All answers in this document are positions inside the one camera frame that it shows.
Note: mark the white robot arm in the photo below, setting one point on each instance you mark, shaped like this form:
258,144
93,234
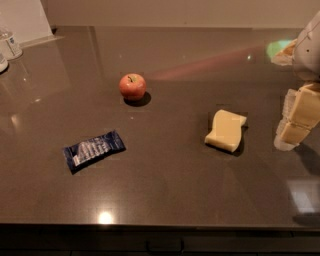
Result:
306,55

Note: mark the red apple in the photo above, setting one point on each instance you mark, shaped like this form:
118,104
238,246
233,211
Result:
132,87

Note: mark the yellow wavy sponge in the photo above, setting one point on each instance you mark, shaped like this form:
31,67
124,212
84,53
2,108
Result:
226,131

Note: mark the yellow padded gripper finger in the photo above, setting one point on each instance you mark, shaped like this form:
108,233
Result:
305,114
285,132

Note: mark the green orange snack bag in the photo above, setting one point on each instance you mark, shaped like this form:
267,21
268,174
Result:
281,52

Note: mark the clear plastic water bottle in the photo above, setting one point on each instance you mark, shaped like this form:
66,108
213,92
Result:
9,47

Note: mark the blue rxbar blueberry wrapper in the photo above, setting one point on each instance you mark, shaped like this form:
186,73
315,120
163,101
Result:
89,151

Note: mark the black drawer handle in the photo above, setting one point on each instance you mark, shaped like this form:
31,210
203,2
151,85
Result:
165,247

